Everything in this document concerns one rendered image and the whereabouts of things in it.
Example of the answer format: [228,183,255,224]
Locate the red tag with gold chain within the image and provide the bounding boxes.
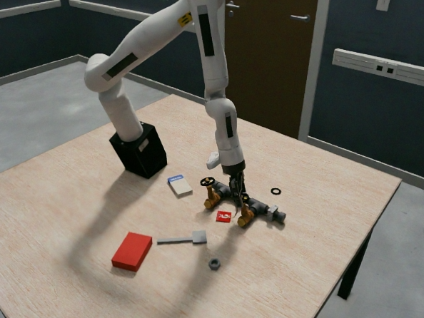
[216,209,238,222]

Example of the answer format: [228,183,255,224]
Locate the red rectangular block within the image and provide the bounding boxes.
[111,232,153,272]

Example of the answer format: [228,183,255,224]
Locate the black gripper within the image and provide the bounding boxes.
[221,159,246,208]

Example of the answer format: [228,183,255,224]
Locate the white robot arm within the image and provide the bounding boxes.
[84,0,244,170]

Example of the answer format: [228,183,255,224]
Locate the brass valve manifold with black handwheels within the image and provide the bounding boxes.
[200,177,286,227]

